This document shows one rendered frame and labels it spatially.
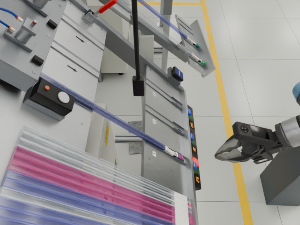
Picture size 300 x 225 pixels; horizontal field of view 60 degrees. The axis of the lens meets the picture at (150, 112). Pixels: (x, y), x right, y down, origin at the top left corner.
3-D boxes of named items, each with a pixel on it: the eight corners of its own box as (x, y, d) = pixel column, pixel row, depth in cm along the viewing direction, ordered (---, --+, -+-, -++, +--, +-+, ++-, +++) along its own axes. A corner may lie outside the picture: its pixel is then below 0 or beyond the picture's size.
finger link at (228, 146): (222, 161, 84) (249, 152, 79) (212, 155, 81) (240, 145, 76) (221, 152, 86) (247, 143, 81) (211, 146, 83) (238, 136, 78)
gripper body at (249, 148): (254, 166, 78) (296, 153, 71) (241, 156, 73) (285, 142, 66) (249, 143, 83) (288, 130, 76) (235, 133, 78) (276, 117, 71)
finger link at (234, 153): (224, 170, 83) (251, 162, 77) (214, 164, 79) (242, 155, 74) (222, 161, 84) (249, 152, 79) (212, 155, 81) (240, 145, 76)
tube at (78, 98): (178, 156, 82) (181, 155, 81) (179, 160, 81) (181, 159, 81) (26, 67, 52) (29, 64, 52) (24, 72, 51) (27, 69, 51)
